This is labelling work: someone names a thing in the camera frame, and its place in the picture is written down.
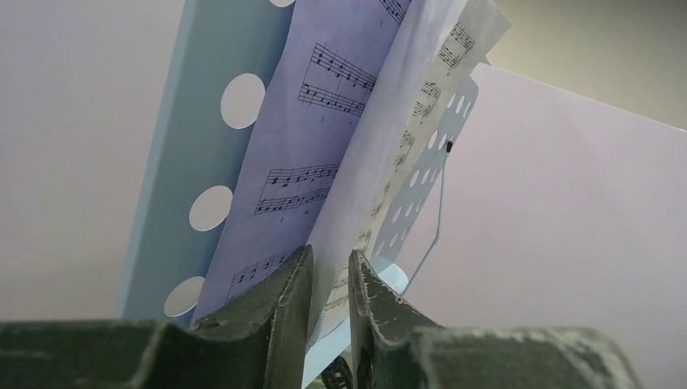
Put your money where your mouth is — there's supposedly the lavender sheet music page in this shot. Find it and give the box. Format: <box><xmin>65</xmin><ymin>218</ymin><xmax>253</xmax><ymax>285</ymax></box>
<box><xmin>194</xmin><ymin>0</ymin><xmax>408</xmax><ymax>318</ymax></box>

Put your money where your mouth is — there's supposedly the blue music stand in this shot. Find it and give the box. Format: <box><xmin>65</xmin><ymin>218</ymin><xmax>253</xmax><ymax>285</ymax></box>
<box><xmin>115</xmin><ymin>0</ymin><xmax>480</xmax><ymax>389</ymax></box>

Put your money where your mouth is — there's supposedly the white sheet music page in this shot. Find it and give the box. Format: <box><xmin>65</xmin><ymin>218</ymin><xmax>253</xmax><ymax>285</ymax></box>
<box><xmin>308</xmin><ymin>1</ymin><xmax>510</xmax><ymax>340</ymax></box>

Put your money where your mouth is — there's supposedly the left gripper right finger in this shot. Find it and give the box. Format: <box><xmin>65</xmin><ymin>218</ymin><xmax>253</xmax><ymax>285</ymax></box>
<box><xmin>348</xmin><ymin>250</ymin><xmax>642</xmax><ymax>388</ymax></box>

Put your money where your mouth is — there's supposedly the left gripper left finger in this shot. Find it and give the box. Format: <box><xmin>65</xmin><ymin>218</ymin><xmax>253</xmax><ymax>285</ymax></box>
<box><xmin>1</xmin><ymin>246</ymin><xmax>314</xmax><ymax>388</ymax></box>

